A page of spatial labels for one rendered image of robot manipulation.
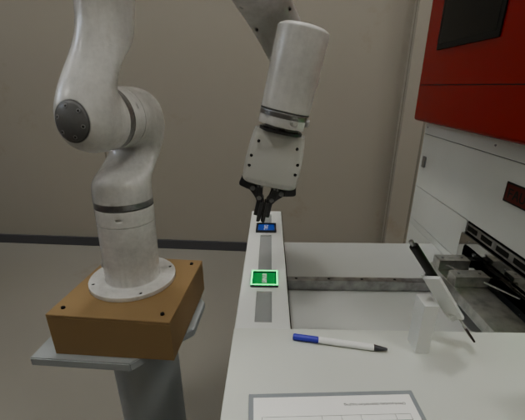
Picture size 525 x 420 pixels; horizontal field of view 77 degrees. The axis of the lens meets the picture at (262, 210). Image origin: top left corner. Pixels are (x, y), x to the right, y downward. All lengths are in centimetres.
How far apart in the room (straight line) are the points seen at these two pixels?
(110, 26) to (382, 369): 69
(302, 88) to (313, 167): 206
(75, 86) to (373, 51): 218
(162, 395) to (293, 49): 83
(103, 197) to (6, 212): 299
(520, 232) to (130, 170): 87
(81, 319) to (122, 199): 25
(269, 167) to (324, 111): 198
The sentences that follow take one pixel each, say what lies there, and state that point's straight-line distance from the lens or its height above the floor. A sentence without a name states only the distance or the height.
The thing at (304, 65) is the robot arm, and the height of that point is 136.
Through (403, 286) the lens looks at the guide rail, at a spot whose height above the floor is 84.
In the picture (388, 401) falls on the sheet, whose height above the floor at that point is 97.
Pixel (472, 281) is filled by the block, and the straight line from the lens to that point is 95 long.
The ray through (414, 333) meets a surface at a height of 99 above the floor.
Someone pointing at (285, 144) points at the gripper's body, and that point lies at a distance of 57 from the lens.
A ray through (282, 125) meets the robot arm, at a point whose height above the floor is 128.
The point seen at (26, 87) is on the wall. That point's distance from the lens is 321.
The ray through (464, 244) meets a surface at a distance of 110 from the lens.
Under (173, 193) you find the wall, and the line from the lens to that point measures 281.
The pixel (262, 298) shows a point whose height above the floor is 96.
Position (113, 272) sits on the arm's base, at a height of 96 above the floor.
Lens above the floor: 134
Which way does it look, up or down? 21 degrees down
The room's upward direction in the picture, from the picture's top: straight up
